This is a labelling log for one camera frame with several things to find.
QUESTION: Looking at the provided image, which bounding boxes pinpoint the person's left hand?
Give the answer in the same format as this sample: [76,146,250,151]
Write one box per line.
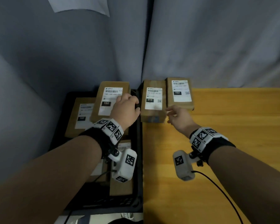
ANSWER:
[110,93,141,131]

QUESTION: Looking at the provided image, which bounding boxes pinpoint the person's black garment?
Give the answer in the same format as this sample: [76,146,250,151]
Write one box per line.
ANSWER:
[107,217,144,224]

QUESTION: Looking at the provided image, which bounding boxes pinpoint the person's left forearm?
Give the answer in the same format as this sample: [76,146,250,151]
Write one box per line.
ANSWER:
[0,135,102,224]

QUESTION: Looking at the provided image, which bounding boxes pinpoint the white paper sheet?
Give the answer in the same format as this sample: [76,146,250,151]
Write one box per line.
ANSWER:
[46,0,110,17]

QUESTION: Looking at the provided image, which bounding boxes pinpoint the black camera cable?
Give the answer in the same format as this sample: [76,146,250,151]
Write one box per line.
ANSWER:
[64,170,117,224]
[191,170,244,224]

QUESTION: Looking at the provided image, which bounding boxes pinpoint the yellow taped labelled cardboard box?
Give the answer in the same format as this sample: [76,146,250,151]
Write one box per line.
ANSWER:
[166,77,195,112]

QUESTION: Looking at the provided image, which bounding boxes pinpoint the parcel labelled 150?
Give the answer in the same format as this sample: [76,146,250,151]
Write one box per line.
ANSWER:
[65,97,96,138]

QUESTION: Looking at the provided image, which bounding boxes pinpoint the black wristband with marker tags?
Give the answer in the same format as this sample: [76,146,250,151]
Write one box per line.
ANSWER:
[79,118,124,159]
[189,127,236,164]

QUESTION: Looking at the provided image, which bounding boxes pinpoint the black plastic crate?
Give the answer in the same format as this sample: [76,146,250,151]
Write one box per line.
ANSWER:
[48,90,144,216]

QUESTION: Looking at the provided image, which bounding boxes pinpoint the person's right hand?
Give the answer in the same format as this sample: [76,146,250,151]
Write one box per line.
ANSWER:
[166,105,201,139]

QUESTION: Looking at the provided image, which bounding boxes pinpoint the person's right forearm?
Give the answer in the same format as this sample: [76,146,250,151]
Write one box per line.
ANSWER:
[208,146,280,224]

